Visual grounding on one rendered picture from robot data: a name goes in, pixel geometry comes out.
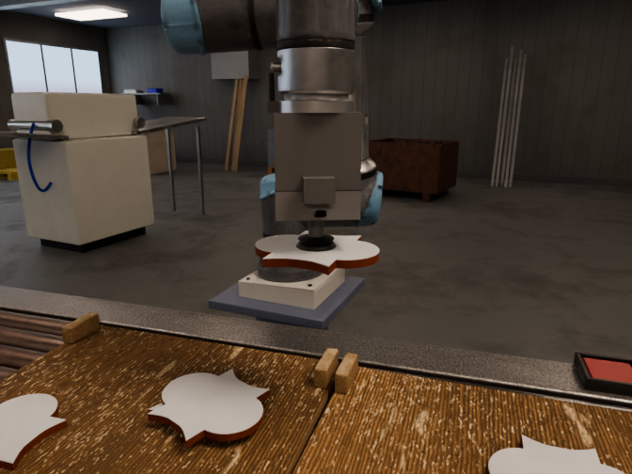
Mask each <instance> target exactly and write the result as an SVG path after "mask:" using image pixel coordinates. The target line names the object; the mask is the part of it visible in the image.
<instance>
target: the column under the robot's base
mask: <svg viewBox="0 0 632 474"><path fill-rule="evenodd" d="M364 286H365V278H363V277H356V276H345V281H344V282H343V283H342V284H341V285H340V286H339V287H338V288H337V289H335V290H334V291H333V292H332V293H331V294H330V295H329V296H328V297H327V298H326V299H325V300H324V301H323V302H322V303H321V304H320V305H319V306H318V307H317V308H316V309H309V308H299V307H294V306H288V305H283V304H278V303H272V302H267V301H261V300H256V299H251V298H245V297H240V296H239V283H237V284H235V285H234V286H232V287H230V288H229V289H227V290H225V291H224V292H221V293H220V294H218V295H217V296H216V297H214V298H212V299H211V300H209V308H212V309H217V310H223V311H227V312H232V313H237V314H242V315H246V316H252V317H256V321H261V322H267V323H274V324H287V325H294V326H301V327H308V328H315V329H322V330H328V325H329V323H330V322H331V321H332V320H333V319H334V318H335V317H336V316H337V315H338V314H339V313H340V312H341V310H342V309H343V308H344V307H345V306H346V305H347V304H348V303H349V302H350V301H351V300H352V299H353V298H354V296H355V295H356V294H357V293H358V292H359V291H360V290H361V289H362V288H363V287H364Z"/></svg>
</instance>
